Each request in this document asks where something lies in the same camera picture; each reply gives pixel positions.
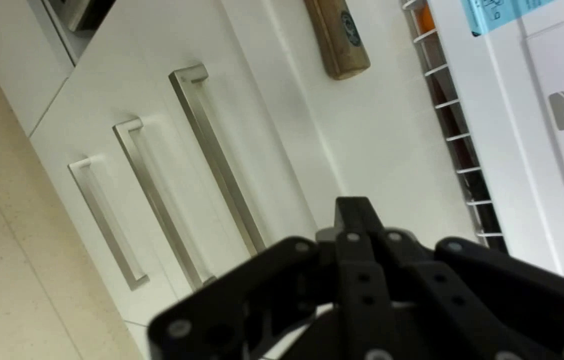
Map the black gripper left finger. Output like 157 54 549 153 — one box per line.
147 196 389 360

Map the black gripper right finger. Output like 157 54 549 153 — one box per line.
358 196 564 360

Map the white drawer wood interior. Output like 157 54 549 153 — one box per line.
154 0 348 268

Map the white dish rack drain tray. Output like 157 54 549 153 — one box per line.
428 0 564 290

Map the white wire dish rack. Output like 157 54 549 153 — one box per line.
400 0 508 253

